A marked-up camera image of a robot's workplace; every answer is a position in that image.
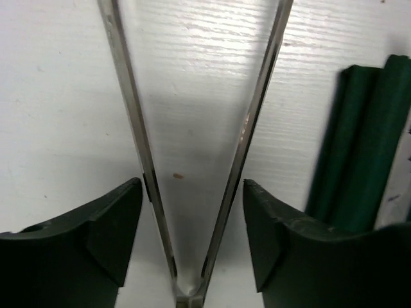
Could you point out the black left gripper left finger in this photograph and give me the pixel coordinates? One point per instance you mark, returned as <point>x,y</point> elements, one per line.
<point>77,259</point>

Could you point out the dark green placemat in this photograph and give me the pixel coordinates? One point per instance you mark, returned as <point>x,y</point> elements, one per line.
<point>367,118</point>

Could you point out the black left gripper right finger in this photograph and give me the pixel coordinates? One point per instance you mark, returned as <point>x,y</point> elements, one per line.
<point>301,262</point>

